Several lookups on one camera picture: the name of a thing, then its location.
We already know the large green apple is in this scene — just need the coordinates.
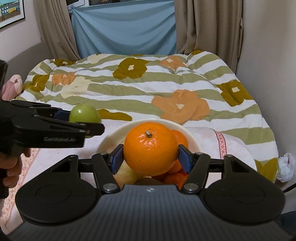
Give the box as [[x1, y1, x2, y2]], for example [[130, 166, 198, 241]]
[[69, 104, 101, 123]]

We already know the small mandarin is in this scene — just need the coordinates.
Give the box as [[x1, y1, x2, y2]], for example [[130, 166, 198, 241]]
[[166, 160, 182, 174], [161, 173, 187, 190]]

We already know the large yellow-red apple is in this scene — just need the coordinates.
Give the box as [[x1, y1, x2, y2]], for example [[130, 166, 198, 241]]
[[113, 161, 144, 189]]

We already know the brown kiwi with sticker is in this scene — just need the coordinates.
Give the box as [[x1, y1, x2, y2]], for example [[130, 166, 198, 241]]
[[135, 177, 163, 186]]

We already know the large orange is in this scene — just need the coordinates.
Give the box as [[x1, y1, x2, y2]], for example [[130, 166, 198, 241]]
[[123, 122, 179, 176]]

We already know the person's left hand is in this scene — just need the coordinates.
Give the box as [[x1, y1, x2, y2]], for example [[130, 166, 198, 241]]
[[0, 153, 22, 188]]

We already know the cream oval dish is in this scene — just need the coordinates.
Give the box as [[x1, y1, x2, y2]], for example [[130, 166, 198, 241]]
[[98, 118, 200, 153]]

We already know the pink floral bed sheet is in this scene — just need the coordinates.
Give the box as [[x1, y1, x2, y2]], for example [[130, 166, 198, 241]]
[[1, 120, 256, 234]]

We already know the small orange in dish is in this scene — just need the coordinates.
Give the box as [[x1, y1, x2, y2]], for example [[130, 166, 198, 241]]
[[171, 130, 188, 148]]

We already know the pink plush toy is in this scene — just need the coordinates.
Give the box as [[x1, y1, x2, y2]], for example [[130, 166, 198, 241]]
[[1, 74, 23, 101]]

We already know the grey headboard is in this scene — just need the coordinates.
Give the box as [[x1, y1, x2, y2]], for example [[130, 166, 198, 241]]
[[4, 42, 51, 82]]

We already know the floral striped duvet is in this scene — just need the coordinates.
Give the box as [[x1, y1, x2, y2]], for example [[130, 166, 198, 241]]
[[18, 50, 278, 181]]

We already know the beige left curtain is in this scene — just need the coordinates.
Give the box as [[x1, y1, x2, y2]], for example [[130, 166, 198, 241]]
[[33, 0, 81, 61]]

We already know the beige curtain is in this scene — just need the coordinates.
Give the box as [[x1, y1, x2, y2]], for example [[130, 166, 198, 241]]
[[174, 0, 243, 72], [33, 0, 81, 61]]

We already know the white plastic bag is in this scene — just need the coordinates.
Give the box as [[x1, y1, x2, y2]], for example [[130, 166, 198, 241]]
[[277, 153, 295, 183]]

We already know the framed picture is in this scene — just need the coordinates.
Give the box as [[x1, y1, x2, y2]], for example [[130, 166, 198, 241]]
[[0, 0, 25, 29]]

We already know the blue cloth curtain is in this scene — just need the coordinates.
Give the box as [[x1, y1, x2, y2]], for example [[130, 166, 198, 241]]
[[71, 1, 177, 58]]

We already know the beige right curtain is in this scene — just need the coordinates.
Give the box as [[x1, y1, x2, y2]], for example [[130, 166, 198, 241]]
[[174, 0, 243, 72]]

